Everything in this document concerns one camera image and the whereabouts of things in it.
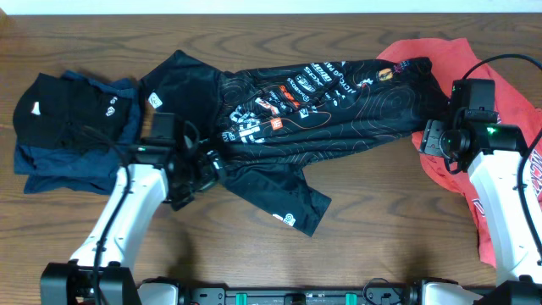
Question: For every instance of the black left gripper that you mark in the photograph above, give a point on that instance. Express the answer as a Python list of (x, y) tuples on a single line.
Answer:
[(208, 177)]

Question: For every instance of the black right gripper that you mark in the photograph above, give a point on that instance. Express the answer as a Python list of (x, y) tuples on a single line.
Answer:
[(431, 143)]

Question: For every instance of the black printed cycling jersey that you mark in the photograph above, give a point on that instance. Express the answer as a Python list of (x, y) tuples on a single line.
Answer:
[(268, 124)]

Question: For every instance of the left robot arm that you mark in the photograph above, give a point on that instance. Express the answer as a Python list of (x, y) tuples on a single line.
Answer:
[(167, 167)]

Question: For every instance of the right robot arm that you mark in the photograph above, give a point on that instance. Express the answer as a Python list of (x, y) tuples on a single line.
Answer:
[(495, 157)]

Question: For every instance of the red printed t-shirt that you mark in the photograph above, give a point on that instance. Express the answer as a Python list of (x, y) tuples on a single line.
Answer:
[(451, 60)]

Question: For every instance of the folded black shirt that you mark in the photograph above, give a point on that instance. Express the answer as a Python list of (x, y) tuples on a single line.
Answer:
[(53, 112)]

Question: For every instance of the folded navy blue shirt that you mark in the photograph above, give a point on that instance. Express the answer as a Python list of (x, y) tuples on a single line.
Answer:
[(93, 170)]

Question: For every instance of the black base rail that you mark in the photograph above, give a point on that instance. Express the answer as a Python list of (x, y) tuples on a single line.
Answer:
[(275, 296)]

